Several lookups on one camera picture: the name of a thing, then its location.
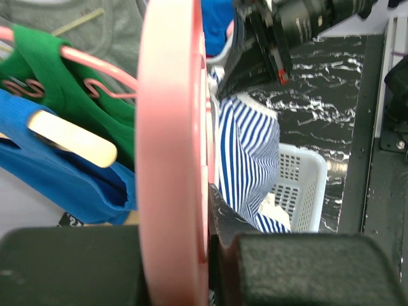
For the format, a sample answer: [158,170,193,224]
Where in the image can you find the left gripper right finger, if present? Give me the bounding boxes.
[208,184,404,305]

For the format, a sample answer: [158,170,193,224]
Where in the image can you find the green tank top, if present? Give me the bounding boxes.
[1,43,135,169]

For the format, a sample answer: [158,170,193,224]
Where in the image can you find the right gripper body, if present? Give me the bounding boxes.
[234,1,375,85]

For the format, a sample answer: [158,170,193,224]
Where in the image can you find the blue folded cloth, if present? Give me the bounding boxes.
[201,0,234,57]

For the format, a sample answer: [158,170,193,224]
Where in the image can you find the white perforated plastic basket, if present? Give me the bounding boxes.
[272,143,327,233]

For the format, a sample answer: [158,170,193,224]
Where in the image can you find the blue white striped tank top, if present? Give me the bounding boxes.
[208,66,290,233]

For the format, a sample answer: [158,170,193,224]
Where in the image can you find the grey side basket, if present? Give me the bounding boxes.
[207,40,232,66]

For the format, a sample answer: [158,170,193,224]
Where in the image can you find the cream hanger with grey top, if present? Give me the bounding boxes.
[1,1,106,53]

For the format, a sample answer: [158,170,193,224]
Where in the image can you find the pink hanger with green top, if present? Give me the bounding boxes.
[1,25,137,99]

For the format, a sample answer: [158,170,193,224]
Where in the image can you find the pink hanger in side basket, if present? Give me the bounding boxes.
[226,20,234,38]

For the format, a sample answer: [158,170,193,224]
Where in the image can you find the grey tank top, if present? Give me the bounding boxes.
[0,0,150,84]

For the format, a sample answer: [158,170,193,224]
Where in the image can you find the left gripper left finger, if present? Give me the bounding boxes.
[1,226,150,306]

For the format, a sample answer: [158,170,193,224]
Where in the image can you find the wooden clothes rack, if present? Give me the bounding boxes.
[84,211,140,227]

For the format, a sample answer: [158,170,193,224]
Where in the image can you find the wooden hanger with blue top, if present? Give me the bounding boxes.
[0,110,119,169]

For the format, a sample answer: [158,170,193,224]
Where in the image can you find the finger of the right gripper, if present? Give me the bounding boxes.
[216,18,277,98]

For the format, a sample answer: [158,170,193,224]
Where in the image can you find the pink hanger with striped top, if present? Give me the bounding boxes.
[134,0,217,306]

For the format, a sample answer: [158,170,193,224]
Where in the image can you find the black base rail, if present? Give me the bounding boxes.
[338,35,407,277]

